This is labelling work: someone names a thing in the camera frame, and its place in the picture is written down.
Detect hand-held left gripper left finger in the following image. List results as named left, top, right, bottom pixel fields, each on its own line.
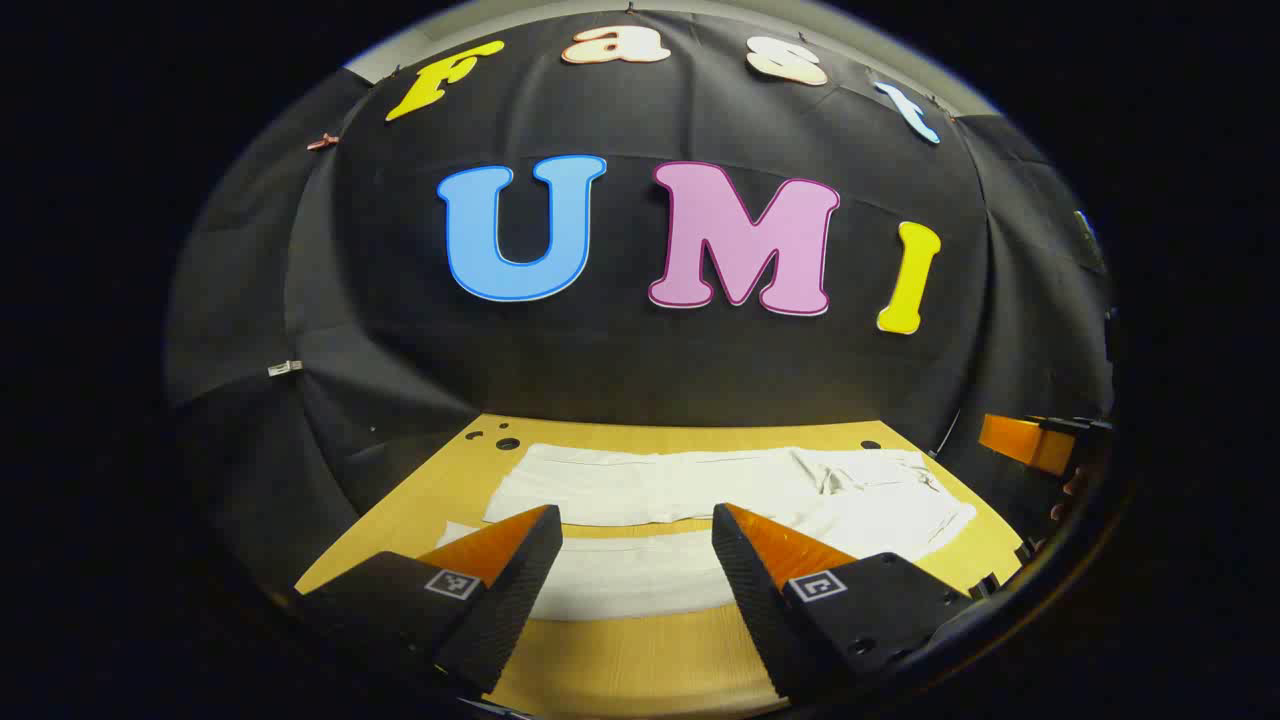
left=290, top=504, right=564, bottom=696

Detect black backdrop cloth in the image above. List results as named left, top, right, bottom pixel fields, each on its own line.
left=165, top=10, right=1116, bottom=601

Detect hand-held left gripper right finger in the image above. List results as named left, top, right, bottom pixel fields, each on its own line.
left=711, top=502, right=991, bottom=701

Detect white jeans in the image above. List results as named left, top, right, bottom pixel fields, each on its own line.
left=437, top=443, right=978, bottom=622

